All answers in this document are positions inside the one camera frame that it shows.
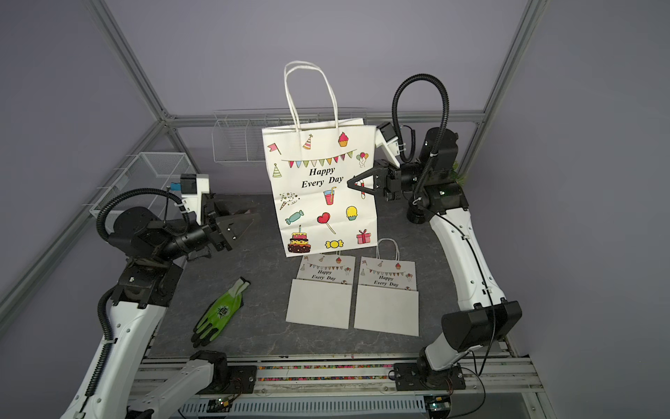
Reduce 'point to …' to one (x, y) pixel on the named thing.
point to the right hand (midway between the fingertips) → (347, 188)
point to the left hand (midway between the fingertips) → (258, 214)
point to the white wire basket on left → (147, 170)
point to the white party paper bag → (387, 298)
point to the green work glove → (219, 313)
